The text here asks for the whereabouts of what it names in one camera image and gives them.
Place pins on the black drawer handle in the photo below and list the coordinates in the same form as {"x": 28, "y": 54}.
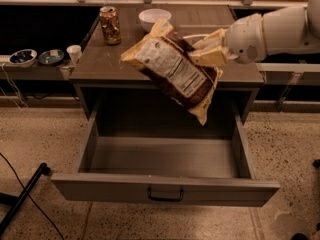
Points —
{"x": 165, "y": 196}

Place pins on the blue patterned bowl left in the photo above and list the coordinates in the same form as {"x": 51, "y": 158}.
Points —
{"x": 23, "y": 58}

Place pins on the dark blue plate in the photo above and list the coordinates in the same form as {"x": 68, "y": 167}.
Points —
{"x": 52, "y": 57}

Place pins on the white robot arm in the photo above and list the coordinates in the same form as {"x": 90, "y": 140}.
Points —
{"x": 291, "y": 30}

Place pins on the black stand leg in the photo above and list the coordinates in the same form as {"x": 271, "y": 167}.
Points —
{"x": 15, "y": 202}

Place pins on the patterned drink can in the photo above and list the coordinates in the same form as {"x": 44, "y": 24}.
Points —
{"x": 110, "y": 26}

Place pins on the open grey top drawer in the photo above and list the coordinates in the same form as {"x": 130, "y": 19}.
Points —
{"x": 131, "y": 145}

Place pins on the white bowl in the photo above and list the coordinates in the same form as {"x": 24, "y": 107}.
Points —
{"x": 149, "y": 17}

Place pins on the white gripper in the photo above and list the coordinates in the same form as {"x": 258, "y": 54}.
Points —
{"x": 245, "y": 39}

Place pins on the low grey side shelf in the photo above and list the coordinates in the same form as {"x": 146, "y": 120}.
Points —
{"x": 37, "y": 72}

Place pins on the brown chip bag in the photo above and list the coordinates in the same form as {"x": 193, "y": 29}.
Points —
{"x": 162, "y": 55}

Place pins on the small white paper cup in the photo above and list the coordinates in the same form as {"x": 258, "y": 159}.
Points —
{"x": 75, "y": 53}

